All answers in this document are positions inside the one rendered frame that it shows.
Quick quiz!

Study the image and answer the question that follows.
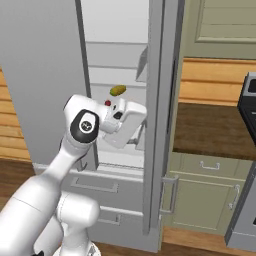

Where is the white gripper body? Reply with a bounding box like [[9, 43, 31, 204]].
[[103, 99, 148, 150]]

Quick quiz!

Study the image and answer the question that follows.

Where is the narrow grey fridge door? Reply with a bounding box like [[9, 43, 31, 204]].
[[142, 0, 185, 236]]

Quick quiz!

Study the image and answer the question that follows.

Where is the grey fridge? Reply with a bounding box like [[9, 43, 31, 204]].
[[0, 0, 185, 253]]

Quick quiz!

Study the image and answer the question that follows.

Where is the wide grey fridge door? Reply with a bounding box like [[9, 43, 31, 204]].
[[0, 0, 100, 173]]

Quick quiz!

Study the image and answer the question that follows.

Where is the yellow-green oval fruit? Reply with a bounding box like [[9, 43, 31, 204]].
[[109, 84, 127, 97]]

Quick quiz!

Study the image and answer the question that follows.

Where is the green base cupboard door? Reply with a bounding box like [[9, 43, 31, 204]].
[[162, 172, 242, 236]]

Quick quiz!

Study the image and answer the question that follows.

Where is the green cabinet drawer front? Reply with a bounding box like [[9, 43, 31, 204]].
[[170, 151, 254, 181]]

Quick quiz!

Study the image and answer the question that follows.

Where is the grey and black stove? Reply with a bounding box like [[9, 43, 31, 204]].
[[224, 71, 256, 253]]

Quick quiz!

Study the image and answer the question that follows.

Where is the grey freezer drawer with long handle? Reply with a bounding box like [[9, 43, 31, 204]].
[[61, 166, 145, 212]]

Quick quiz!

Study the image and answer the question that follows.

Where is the long grey freezer drawer handle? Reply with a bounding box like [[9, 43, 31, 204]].
[[70, 177, 120, 194]]

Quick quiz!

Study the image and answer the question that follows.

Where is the grey fridge door handle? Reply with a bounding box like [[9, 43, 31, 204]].
[[159, 175, 180, 215]]

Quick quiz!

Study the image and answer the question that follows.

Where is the silver drawer handle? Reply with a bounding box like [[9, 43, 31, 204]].
[[199, 160, 221, 171]]

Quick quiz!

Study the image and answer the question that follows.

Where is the grey freezer drawer with short handle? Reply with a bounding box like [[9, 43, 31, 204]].
[[87, 205, 161, 253]]

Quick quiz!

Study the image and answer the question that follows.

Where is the silver cupboard door handle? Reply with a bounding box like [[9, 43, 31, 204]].
[[227, 184, 241, 211]]

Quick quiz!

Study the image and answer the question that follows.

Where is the green wall cupboard door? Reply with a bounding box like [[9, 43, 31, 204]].
[[182, 0, 256, 61]]

